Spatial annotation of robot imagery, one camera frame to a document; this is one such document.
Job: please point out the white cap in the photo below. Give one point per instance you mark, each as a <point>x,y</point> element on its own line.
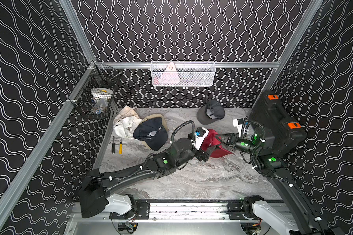
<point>124,127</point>

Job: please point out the aluminium frame post left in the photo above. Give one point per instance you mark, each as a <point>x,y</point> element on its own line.
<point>78,30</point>

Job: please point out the aluminium frame post right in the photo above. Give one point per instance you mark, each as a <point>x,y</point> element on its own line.
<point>294,40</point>

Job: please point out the aluminium left side rail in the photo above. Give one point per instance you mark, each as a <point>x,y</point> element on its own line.
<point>26,172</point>

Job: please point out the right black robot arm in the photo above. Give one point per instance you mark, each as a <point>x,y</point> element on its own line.
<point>258,141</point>

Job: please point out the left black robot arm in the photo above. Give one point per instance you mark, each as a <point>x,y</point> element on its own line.
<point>99,191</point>

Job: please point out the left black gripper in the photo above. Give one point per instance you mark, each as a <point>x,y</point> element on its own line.
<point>201,152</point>

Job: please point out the black wire basket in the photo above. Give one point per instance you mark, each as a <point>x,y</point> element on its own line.
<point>101,77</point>

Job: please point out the black tool case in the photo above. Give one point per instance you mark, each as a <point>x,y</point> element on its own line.
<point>283,132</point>

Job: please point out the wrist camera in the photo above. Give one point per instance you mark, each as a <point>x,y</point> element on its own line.
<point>200,134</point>
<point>242,126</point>

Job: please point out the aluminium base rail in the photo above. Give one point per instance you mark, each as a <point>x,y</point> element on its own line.
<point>194,210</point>

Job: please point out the tan cap with logo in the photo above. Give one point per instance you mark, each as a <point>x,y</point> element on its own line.
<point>157,117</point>

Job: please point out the pink triangle card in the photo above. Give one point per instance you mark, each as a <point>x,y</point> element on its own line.
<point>170,75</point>

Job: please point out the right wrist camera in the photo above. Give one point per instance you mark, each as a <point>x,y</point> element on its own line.
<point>242,126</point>

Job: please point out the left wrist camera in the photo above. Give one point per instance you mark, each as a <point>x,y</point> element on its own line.
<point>200,134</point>

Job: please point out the aluminium back crossbar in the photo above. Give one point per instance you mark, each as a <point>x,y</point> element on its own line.
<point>218,65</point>

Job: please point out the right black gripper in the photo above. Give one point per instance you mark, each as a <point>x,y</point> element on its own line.
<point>232,141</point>

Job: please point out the aluminium frame post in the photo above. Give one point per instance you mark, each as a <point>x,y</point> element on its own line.
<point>78,30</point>
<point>294,40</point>

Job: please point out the cream cap with text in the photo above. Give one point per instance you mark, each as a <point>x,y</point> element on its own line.
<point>128,112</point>

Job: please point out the grey and red cap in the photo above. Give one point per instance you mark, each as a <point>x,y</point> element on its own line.
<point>211,112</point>

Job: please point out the dark navy cap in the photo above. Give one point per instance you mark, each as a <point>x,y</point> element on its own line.
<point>151,133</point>

